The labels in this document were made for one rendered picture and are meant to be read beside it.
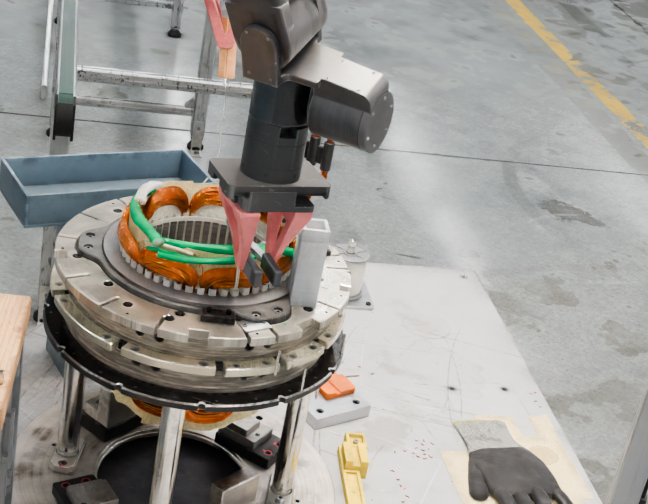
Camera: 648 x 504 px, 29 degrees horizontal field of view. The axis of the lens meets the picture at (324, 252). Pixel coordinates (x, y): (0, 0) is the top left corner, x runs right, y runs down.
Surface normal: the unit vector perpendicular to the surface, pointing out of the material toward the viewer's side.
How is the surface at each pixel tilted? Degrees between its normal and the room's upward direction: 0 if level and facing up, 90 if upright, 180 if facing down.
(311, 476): 0
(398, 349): 0
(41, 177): 90
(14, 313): 0
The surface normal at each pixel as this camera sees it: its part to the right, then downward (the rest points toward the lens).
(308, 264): 0.14, 0.48
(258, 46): -0.48, 0.63
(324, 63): -0.01, -0.70
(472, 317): 0.17, -0.88
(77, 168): 0.47, 0.47
